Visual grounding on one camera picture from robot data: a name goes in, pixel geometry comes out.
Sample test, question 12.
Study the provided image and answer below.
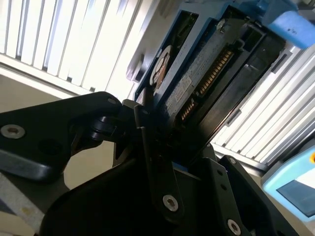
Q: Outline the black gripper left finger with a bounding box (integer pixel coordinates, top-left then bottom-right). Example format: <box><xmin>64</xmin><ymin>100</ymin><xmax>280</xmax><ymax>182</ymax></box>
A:
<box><xmin>0</xmin><ymin>88</ymin><xmax>185</xmax><ymax>226</ymax></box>

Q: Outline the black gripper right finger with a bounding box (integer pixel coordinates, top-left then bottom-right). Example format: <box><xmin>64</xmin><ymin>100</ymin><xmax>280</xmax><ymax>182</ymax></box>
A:
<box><xmin>196</xmin><ymin>147</ymin><xmax>296</xmax><ymax>236</ymax></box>

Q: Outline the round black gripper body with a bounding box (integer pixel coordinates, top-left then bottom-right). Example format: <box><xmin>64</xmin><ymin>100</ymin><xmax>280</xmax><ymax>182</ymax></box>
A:
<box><xmin>40</xmin><ymin>158</ymin><xmax>210</xmax><ymax>236</ymax></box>

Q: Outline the hard disk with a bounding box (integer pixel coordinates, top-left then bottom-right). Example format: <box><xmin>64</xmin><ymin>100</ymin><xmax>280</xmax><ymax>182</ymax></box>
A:
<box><xmin>132</xmin><ymin>0</ymin><xmax>315</xmax><ymax>173</ymax></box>

